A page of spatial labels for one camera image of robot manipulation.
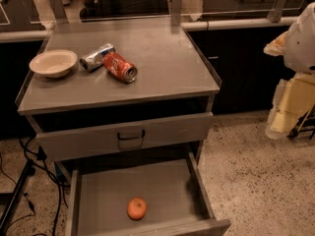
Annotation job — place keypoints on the person in dark clothes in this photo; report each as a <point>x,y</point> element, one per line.
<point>94,9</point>

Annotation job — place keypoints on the closed top drawer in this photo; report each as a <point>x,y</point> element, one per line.
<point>98,140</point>

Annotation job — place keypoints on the black tripod leg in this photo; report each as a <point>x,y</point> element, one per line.
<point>13,198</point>

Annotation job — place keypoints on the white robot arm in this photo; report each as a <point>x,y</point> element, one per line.
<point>297,45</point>

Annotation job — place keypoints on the open middle drawer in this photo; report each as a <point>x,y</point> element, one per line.
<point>171,185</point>

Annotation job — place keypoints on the grey metal drawer cabinet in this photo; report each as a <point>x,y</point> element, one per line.
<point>172,80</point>

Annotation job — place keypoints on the black drawer handle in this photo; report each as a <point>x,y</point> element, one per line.
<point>120,137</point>

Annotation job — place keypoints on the white ceramic bowl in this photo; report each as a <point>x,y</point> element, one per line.
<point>54,64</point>

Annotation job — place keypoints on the silver crushed can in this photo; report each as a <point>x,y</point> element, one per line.
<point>93,60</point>

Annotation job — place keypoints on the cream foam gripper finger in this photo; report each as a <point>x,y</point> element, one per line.
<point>292,100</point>

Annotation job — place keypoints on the red soda can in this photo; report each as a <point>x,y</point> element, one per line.
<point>120,68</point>

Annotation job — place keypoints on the white counter rail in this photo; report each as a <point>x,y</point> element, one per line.
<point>36,35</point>

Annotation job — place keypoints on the wheeled cart frame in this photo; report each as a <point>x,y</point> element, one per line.
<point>305,124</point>

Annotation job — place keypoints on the orange fruit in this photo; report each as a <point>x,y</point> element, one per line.
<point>137,208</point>

